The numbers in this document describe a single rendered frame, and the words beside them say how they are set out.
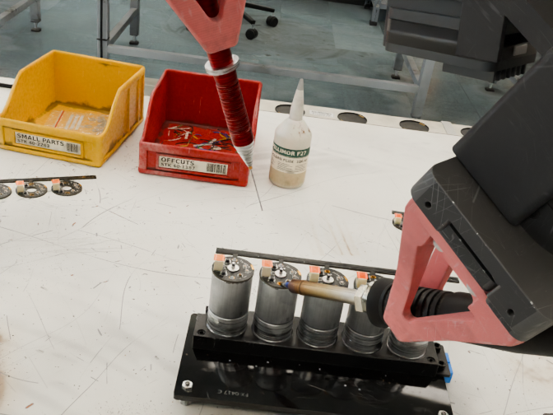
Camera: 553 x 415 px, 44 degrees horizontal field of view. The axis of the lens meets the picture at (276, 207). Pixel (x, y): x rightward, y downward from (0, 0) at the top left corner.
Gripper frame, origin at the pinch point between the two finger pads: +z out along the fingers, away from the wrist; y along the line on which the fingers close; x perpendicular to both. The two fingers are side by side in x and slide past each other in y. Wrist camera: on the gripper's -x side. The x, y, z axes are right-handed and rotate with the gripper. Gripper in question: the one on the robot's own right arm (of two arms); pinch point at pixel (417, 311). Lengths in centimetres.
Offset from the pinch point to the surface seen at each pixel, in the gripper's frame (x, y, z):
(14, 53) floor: -199, -100, 200
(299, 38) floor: -173, -247, 186
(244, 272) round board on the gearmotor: -7.7, 1.1, 8.4
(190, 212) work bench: -18.2, -6.9, 20.9
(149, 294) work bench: -11.7, 2.1, 17.6
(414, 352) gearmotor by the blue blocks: 1.3, -5.9, 7.8
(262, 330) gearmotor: -4.7, 0.5, 10.8
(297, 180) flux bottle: -17.1, -17.7, 19.4
